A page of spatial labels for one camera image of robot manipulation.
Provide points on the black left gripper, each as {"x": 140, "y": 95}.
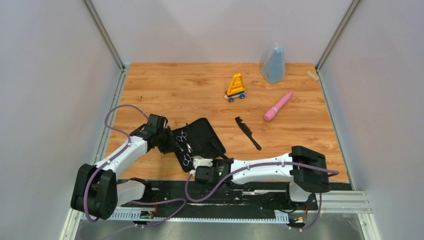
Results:
{"x": 169, "y": 147}

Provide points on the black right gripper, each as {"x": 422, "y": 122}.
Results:
{"x": 215, "y": 161}

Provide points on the silver thinning scissors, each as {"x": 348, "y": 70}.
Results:
{"x": 183, "y": 139}

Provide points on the silver hair scissors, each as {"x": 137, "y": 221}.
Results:
{"x": 188, "y": 160}

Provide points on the black zippered tool case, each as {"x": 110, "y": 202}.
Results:
{"x": 203, "y": 140}

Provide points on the black handled comb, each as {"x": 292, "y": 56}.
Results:
{"x": 247, "y": 131}

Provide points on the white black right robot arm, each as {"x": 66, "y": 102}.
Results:
{"x": 305, "y": 169}

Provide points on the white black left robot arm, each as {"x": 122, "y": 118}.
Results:
{"x": 97, "y": 192}

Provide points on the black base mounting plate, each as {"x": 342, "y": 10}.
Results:
{"x": 254, "y": 200}

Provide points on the pink cylindrical device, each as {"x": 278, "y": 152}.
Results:
{"x": 272, "y": 112}

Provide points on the yellow toy block car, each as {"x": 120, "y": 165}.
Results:
{"x": 236, "y": 89}

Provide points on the blue item in plastic bag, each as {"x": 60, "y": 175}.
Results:
{"x": 273, "y": 69}

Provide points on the small beige tape piece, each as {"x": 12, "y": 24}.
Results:
{"x": 312, "y": 75}

